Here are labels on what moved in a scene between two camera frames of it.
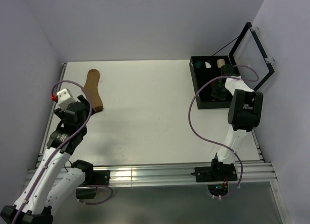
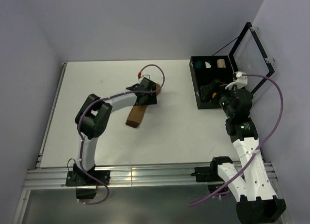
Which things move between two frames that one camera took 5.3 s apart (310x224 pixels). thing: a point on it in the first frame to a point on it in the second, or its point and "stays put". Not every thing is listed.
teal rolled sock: (198, 64) stays put
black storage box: (214, 94) stays put
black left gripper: (81, 98) to (151, 100)
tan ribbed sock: (91, 85) to (137, 112)
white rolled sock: (207, 65) stays put
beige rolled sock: (220, 63) stays put
